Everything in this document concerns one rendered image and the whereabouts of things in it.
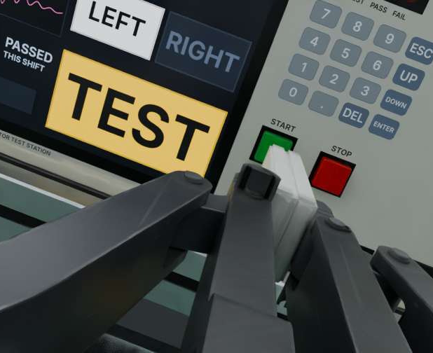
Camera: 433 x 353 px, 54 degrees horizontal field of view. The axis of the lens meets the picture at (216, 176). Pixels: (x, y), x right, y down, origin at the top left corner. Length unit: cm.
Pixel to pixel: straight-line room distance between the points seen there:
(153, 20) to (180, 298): 16
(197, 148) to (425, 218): 15
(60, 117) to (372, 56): 19
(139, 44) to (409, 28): 15
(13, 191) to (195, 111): 12
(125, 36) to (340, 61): 12
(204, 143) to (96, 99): 7
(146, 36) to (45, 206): 12
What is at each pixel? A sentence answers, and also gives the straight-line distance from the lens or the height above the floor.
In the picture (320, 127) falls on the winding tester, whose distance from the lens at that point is 26.
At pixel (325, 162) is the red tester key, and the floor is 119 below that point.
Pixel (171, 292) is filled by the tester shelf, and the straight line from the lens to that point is 27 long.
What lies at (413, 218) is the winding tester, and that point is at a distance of 29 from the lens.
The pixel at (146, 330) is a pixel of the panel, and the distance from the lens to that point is 48.
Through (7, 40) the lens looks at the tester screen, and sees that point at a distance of 30.
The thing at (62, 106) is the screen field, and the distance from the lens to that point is 28.
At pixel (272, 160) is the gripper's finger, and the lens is 17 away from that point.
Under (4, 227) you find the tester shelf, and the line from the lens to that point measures 29.
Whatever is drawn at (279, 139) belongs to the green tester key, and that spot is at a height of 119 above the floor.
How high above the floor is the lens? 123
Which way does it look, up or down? 17 degrees down
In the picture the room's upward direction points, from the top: 21 degrees clockwise
